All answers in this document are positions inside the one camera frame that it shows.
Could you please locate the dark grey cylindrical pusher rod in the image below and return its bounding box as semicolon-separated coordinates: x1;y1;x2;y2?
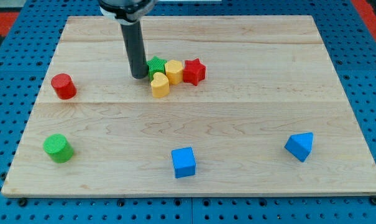
121;21;148;79

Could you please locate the yellow heart block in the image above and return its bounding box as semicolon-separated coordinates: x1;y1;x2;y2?
150;72;170;98

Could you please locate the green star block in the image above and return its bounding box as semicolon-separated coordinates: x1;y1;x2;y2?
147;55;167;81

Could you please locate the red star block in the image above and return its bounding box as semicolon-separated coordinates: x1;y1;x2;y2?
183;58;206;86

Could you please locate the yellow hexagon block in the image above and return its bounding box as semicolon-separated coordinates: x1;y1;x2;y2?
164;60;183;85

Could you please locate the red cylinder block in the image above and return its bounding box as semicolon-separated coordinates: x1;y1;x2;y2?
50;73;77;100

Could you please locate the blue cube block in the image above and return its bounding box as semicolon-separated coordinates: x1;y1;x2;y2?
171;147;196;179

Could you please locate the green cylinder block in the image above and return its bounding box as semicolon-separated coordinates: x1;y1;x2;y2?
43;134;74;163

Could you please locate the light wooden board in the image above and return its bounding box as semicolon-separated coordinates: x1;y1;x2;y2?
1;16;376;198

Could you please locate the blue triangular prism block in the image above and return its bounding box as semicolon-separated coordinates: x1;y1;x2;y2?
284;132;314;162

